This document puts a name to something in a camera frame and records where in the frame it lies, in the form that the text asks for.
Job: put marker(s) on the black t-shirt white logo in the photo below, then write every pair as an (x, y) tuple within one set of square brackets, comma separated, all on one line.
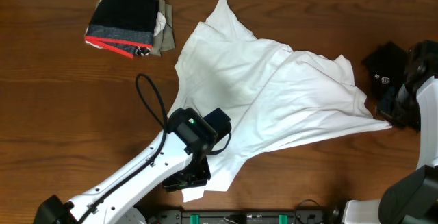
[(386, 67)]

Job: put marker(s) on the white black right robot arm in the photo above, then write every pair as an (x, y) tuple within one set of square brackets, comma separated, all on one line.
[(413, 199)]

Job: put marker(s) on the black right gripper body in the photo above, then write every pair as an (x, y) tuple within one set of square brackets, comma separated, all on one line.
[(400, 106)]

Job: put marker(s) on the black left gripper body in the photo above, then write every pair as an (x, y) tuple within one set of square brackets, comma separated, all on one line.
[(191, 176)]

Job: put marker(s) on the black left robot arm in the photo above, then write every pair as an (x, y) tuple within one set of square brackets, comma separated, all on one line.
[(176, 160)]

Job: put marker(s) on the black folded garment pink trim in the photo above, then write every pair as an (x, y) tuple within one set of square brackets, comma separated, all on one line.
[(123, 26)]

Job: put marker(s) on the white t-shirt pixel print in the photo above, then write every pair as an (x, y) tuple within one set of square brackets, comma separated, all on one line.
[(276, 97)]

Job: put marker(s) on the olive grey folded garment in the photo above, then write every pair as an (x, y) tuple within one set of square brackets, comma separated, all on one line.
[(163, 37)]

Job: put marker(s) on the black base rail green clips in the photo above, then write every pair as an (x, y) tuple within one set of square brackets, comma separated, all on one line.
[(306, 212)]

